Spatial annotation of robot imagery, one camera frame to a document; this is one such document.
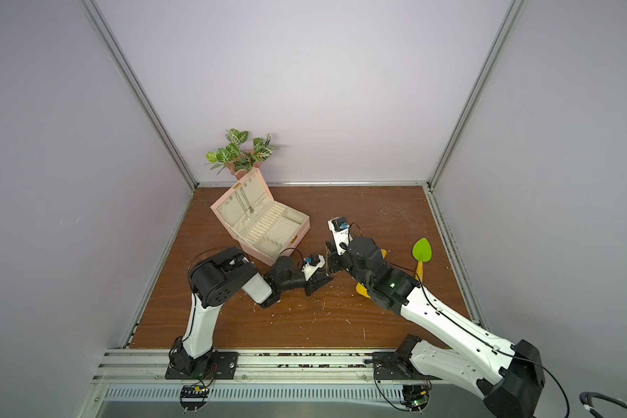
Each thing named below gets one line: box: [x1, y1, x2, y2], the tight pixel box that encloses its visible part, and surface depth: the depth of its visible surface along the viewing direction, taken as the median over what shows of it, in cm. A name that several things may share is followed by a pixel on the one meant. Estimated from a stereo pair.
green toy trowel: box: [411, 236, 433, 284], surface depth 99 cm
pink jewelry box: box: [209, 167, 311, 267], surface depth 97 cm
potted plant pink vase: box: [205, 128, 280, 181], surface depth 97 cm
